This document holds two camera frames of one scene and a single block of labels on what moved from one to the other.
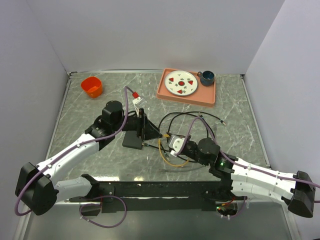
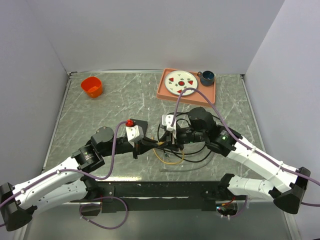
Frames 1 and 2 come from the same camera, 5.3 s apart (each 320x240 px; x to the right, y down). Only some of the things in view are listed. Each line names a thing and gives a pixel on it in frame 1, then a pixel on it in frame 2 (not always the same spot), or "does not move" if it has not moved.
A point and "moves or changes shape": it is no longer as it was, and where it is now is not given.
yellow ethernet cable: x=167 y=135 moves or changes shape
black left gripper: x=150 y=130 -> x=141 y=147
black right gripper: x=189 y=136 -> x=168 y=143
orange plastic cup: x=93 y=85 does not move
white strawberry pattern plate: x=181 y=83 does not move
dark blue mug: x=207 y=77 does not move
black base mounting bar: x=157 y=197 does not move
